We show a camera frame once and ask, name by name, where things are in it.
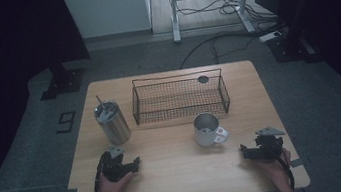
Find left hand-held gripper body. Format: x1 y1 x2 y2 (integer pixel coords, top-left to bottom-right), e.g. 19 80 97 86
99 143 135 185

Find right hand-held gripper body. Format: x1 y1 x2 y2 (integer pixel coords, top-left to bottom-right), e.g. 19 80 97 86
251 123 291 166

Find metal mug with handle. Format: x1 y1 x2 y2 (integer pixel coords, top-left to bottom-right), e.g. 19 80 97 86
191 109 232 150

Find steel tumbler with straw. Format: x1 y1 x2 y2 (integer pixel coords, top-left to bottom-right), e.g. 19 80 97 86
91 90 134 148

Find dark wire mesh basket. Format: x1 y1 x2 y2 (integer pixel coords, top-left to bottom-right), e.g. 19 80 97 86
127 66 233 127

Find person's left hand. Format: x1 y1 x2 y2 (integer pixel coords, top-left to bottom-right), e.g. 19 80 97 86
96 168 137 192

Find person's right hand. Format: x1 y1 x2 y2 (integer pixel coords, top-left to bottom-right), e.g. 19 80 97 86
252 147 297 189

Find black round table grommet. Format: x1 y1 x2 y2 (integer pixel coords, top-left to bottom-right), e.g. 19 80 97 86
197 74 210 85

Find black stand base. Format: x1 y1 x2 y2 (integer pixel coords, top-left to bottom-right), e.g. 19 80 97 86
265 28 321 70
35 59 90 102

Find white power strip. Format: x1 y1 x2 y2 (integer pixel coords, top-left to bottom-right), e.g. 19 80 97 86
257 29 284 44

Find black curtain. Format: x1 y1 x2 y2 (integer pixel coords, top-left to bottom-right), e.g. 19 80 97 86
254 0 341 138
0 0 110 192

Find white cabinet panel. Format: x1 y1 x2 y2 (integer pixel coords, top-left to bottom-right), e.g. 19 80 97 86
60 0 156 43

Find left hand-held gripper black cable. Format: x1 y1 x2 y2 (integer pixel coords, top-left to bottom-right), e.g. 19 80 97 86
80 150 114 192

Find hand-held gripper black cable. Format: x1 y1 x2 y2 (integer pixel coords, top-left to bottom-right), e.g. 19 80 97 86
80 150 114 192
270 146 298 192

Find right hand-held gripper black cable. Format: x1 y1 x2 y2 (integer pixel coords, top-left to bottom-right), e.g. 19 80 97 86
270 146 298 192

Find black floor cables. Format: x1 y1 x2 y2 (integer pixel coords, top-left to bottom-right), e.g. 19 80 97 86
171 0 292 70

